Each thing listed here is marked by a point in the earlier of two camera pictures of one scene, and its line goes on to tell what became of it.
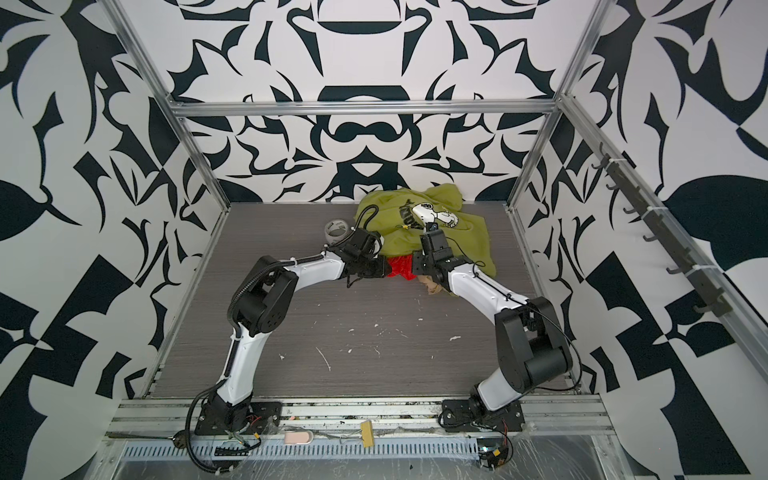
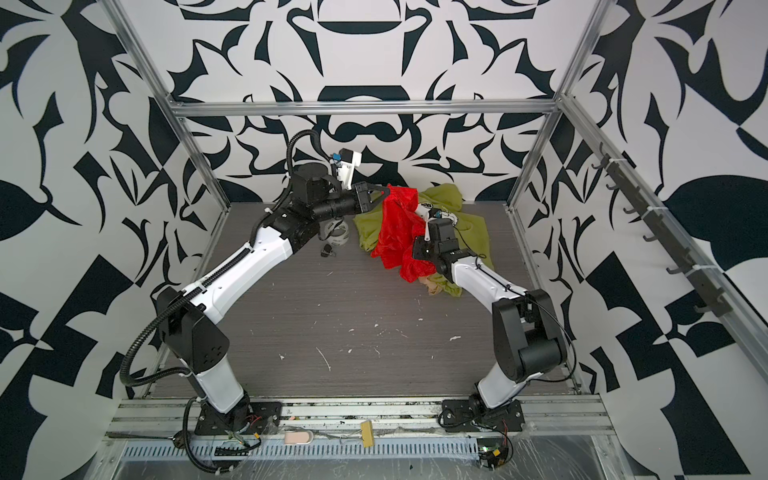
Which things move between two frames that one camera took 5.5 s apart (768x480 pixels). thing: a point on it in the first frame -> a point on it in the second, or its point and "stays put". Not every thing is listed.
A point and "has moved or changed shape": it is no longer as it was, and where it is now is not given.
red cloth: [401, 265] has moved or changed shape
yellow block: [366, 427] stays put
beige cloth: [432, 287] stays put
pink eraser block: [298, 437] stays put
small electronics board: [492, 452] stays put
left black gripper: [383, 272] -> [360, 197]
